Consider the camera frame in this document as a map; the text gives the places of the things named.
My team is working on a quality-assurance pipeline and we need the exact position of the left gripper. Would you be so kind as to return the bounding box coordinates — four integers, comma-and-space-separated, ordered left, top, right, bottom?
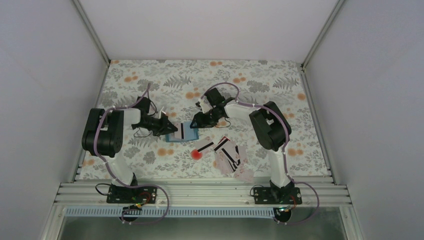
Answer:
133, 114, 177, 137

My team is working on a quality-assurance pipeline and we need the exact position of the teal card holder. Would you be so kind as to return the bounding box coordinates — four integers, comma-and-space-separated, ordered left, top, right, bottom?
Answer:
165, 121, 199, 143

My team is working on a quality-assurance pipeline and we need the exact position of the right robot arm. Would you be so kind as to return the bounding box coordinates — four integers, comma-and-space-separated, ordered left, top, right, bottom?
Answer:
190, 87, 295, 204

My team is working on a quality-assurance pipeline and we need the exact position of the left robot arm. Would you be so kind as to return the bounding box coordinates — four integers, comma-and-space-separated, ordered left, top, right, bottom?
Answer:
81, 96, 178, 203

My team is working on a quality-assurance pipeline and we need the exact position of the black striped card pile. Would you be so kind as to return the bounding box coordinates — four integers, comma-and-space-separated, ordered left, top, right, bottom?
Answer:
194, 136, 248, 175

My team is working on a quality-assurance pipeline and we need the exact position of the floral table mat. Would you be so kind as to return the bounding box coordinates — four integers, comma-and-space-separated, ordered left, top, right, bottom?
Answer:
98, 60, 328, 179

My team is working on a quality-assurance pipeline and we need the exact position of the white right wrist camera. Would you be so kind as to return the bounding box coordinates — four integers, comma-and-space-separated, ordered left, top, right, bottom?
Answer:
195, 98, 211, 114

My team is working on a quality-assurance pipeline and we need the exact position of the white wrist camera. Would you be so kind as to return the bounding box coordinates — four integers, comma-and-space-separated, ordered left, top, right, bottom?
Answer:
195, 98, 211, 114
157, 108, 168, 120

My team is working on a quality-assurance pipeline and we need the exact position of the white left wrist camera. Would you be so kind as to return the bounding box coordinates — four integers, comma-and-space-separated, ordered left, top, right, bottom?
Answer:
157, 108, 168, 120

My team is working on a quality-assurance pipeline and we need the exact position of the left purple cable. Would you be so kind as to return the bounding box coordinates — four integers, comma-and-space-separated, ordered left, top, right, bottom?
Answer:
92, 82, 171, 226

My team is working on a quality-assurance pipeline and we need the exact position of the purple cable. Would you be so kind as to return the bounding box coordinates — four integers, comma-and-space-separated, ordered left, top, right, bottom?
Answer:
200, 82, 320, 227
92, 82, 171, 226

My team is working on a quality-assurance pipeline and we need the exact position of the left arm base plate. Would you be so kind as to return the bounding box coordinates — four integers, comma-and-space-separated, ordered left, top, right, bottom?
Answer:
106, 185, 158, 205

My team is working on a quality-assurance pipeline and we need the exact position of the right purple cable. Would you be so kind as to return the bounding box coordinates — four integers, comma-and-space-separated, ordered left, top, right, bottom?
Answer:
200, 82, 320, 227

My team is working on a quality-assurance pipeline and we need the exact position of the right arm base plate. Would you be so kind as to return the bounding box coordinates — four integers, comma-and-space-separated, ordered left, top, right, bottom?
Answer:
250, 186, 303, 205

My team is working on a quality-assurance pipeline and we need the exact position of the aluminium rail frame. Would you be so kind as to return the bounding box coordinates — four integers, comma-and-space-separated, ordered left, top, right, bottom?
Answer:
54, 177, 352, 207

